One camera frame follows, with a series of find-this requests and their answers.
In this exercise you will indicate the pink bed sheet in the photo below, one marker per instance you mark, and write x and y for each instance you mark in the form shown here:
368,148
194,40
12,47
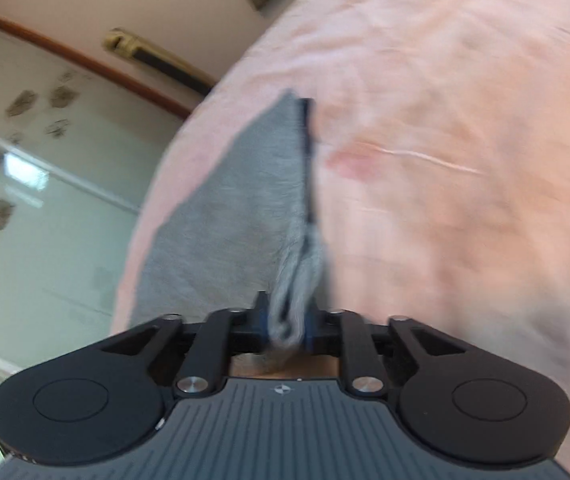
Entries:
440,110

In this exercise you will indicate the gold tower heater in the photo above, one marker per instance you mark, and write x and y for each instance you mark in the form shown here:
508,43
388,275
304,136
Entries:
160,57

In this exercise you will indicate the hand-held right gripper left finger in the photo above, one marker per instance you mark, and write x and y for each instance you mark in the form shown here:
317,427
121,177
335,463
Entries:
264,331

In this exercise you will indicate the grey sweater with navy sleeves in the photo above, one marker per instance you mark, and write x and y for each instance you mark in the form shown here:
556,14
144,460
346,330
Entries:
245,210

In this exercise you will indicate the brown wooden door frame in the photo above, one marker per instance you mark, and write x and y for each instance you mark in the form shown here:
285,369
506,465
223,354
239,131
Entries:
90,62

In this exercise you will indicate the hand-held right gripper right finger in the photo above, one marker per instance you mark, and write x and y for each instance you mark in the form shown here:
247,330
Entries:
309,334

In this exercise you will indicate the frosted glass door flower decals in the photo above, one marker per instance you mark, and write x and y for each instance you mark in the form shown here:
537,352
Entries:
40,210

